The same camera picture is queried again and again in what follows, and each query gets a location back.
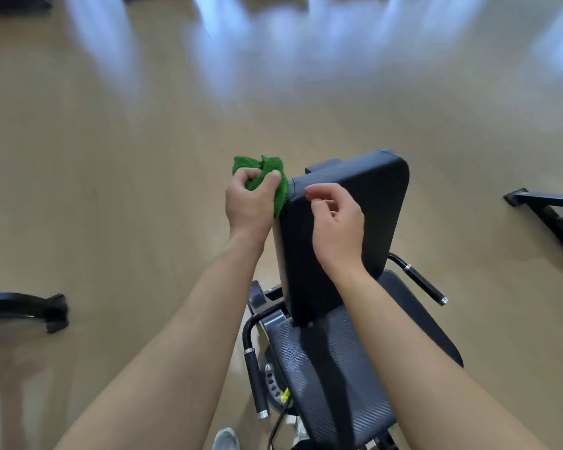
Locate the person's left hand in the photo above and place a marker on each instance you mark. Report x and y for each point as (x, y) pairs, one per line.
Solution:
(248, 206)

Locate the person's right hand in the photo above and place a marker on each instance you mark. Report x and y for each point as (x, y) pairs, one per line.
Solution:
(340, 234)

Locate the person's right thumb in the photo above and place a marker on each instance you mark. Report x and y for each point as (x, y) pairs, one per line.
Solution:
(323, 213)

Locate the person's left thumb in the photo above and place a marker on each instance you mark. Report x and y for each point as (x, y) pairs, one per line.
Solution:
(273, 178)

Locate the green cleaning cloth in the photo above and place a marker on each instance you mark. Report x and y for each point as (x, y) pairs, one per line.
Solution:
(281, 192)

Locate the person's left forearm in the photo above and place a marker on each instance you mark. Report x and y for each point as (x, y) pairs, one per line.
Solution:
(178, 351)

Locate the person's right forearm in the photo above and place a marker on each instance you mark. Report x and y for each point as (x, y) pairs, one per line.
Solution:
(417, 365)

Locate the black padded backrest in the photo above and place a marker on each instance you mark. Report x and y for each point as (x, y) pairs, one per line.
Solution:
(380, 206)

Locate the black textured seat pad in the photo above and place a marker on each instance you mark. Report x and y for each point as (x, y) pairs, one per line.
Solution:
(319, 370)

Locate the yellow adjustment pin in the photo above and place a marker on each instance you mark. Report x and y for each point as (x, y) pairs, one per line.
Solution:
(286, 396)

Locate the grey shoe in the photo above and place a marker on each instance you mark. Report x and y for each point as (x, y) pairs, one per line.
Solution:
(226, 440)

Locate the black curved equipment base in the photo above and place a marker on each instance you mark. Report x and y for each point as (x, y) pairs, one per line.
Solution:
(33, 308)

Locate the dark equipment base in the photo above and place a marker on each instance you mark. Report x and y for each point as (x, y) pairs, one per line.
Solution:
(14, 0)

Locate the grey machine frame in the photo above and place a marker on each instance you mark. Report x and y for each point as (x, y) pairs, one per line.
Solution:
(262, 299)

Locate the black angled equipment frame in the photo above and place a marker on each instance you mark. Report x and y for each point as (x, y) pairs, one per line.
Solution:
(549, 208)

